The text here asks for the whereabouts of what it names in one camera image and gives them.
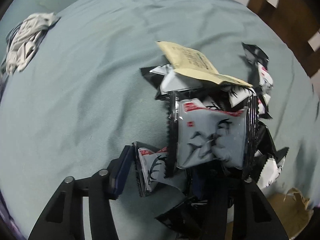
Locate crumpled brown paper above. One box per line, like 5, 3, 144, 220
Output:
284, 187, 314, 218

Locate crumpled grey clothes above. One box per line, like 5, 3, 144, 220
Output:
0, 12, 60, 75

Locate wooden chair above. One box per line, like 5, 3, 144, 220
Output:
246, 0, 320, 78

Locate pile of snack packets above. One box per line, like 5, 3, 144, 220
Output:
134, 42, 289, 240

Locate cardboard box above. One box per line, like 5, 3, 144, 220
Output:
267, 192, 313, 240

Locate beige snack packet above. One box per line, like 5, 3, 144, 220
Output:
156, 41, 253, 88

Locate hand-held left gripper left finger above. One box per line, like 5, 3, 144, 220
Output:
27, 145, 134, 240

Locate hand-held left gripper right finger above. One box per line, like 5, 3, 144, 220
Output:
191, 166, 292, 240

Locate black white snack packet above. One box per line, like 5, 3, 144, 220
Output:
165, 90, 259, 178

